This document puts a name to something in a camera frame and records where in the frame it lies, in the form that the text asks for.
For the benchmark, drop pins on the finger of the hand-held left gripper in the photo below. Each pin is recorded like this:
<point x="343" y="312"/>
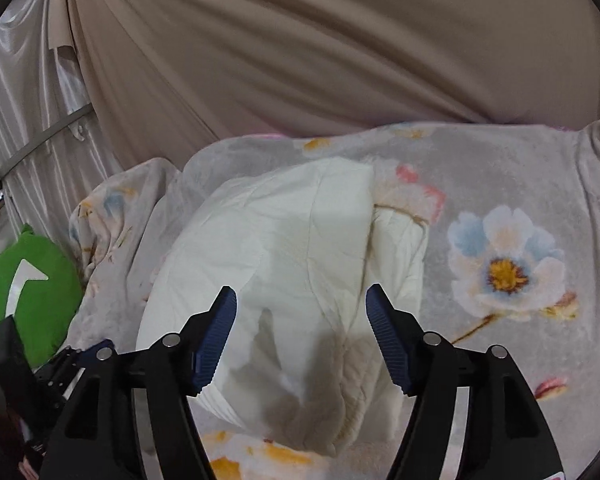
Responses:
<point x="87" y="352"/>

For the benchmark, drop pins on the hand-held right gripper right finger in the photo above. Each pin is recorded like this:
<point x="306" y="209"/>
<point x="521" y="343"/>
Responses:
<point x="387" y="340"/>

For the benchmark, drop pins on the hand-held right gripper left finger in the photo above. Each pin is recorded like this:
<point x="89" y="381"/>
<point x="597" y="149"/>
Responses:
<point x="215" y="340"/>

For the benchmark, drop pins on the white quilted blanket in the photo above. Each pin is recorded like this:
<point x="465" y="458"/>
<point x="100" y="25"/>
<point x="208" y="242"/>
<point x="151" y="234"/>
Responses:
<point x="280" y="260"/>

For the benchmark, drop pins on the green cushion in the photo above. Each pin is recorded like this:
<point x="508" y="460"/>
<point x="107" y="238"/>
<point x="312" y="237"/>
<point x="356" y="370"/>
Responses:
<point x="50" y="285"/>

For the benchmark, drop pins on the grey floral blanket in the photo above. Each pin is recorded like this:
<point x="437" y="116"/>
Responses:
<point x="505" y="185"/>

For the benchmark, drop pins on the silver satin curtain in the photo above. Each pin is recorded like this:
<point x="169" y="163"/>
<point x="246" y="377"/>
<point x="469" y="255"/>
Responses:
<point x="30" y="85"/>

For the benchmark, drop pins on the beige cloth backdrop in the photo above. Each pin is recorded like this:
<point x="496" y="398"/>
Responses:
<point x="305" y="50"/>

